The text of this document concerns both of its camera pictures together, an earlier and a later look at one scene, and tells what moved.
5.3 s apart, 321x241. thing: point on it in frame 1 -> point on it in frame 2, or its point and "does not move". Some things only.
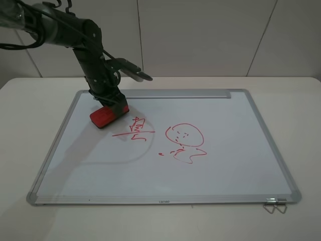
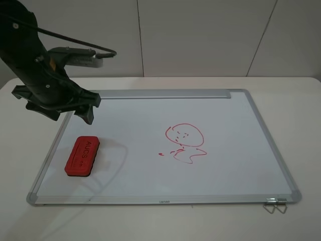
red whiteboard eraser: x=103 y=116 -> x=81 y=160
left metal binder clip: x=271 y=201 does not move
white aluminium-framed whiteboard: x=173 y=147 does not move
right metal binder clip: x=281 y=202 does not move
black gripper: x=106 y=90 -> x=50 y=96
